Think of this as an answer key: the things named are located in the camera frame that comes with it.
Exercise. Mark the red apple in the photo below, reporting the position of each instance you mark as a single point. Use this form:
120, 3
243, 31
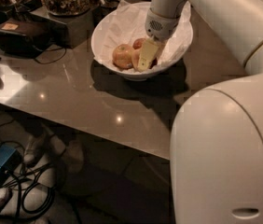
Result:
135, 59
138, 43

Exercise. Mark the white ceramic bowl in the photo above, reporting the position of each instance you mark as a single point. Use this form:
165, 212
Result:
144, 73

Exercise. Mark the yellowish apple left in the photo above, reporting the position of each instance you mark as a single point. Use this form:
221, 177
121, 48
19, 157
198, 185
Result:
122, 56

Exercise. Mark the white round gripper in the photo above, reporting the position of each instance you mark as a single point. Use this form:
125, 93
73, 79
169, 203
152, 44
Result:
159, 28

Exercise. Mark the red apple back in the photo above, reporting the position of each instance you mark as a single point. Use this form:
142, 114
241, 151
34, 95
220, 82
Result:
138, 43

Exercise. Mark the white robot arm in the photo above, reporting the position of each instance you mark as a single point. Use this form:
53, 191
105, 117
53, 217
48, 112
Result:
216, 151

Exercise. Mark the black VR headset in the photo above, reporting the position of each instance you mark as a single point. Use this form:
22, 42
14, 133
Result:
24, 38

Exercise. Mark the red apple front right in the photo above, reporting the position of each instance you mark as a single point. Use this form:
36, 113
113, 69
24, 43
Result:
135, 59

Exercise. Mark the white paper liner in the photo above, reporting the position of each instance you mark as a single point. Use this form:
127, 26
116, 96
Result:
122, 28

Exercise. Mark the white sneaker under table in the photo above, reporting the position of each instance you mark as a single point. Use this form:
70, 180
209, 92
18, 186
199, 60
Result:
35, 149

